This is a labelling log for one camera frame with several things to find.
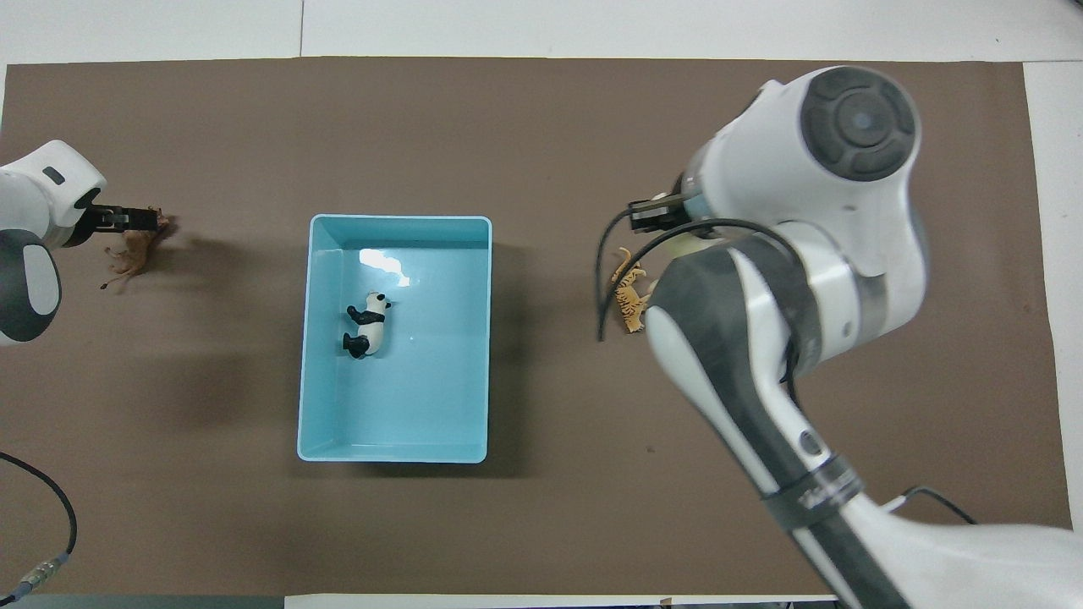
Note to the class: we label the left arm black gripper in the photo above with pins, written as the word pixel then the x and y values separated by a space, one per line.
pixel 108 220

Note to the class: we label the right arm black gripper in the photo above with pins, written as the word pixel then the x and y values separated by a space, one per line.
pixel 660 216

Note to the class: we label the brown lion toy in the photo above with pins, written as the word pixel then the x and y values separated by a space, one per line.
pixel 135 254

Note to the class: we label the orange tiger toy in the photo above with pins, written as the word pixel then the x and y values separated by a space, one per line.
pixel 630 300

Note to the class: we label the black white panda toy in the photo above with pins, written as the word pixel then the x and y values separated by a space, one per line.
pixel 372 326

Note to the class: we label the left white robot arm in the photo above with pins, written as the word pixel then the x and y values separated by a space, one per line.
pixel 34 288

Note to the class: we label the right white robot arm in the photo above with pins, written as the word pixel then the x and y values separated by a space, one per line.
pixel 846 254

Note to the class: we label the light blue storage box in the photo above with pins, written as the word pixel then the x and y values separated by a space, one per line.
pixel 440 381

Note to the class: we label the brown table mat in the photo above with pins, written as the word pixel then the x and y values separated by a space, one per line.
pixel 541 127

